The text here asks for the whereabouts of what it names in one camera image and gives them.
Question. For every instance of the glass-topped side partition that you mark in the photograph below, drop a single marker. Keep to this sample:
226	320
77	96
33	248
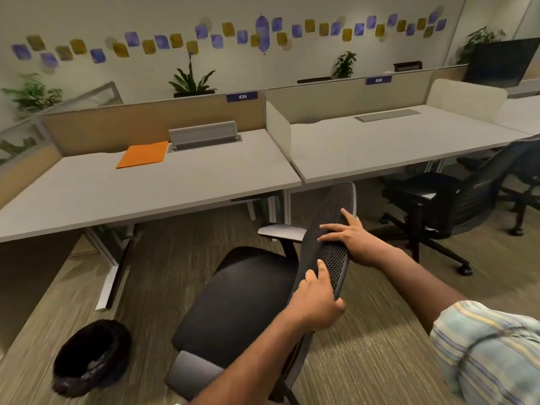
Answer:
21	181

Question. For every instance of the blue number sign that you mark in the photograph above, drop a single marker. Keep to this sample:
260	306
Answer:
378	80
241	96

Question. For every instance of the black planter box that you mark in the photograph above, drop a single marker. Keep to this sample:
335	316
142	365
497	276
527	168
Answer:
194	93
314	80
407	66

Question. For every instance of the white desk divider screen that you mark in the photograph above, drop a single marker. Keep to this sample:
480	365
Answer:
464	101
278	134

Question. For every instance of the orange paper folder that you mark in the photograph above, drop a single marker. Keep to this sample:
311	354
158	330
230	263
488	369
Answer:
143	155

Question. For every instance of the white table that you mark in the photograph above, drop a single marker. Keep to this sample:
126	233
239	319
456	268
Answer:
379	143
147	189
521	115

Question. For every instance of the black round waste bin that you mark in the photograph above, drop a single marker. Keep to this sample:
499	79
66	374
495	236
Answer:
84	354

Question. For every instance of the person's left forearm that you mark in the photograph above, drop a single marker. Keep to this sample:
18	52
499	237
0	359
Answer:
253	362

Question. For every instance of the row of blue yellow wall decals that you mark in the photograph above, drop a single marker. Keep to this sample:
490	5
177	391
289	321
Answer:
262	31

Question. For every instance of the beige fabric partition panel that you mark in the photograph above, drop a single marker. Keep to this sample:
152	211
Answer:
329	101
105	126

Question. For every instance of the person's right forearm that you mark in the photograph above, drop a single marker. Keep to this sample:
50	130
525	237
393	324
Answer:
422	286

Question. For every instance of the black mesh office chair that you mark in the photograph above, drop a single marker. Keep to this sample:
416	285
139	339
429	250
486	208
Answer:
236	291

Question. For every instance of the person's left hand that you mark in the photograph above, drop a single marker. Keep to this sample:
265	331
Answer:
314	305

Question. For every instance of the person's right hand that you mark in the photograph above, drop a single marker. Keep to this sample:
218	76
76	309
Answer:
363	246

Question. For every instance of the glass partition panel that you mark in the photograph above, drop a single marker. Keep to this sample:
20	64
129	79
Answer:
101	94

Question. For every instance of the black computer monitor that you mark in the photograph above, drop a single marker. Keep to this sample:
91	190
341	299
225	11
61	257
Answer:
502	63

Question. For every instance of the large bushy potted plant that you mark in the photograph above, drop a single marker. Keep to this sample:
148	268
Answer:
481	37

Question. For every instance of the striped pale blue shirt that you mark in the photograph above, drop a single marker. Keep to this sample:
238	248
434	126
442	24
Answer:
485	354

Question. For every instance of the small bushy potted plant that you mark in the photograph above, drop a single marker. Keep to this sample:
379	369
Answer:
346	65

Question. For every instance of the spiky potted plant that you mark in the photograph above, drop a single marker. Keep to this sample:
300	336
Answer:
190	82

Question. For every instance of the tall leafy potted plant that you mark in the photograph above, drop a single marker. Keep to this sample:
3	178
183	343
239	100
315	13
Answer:
31	96

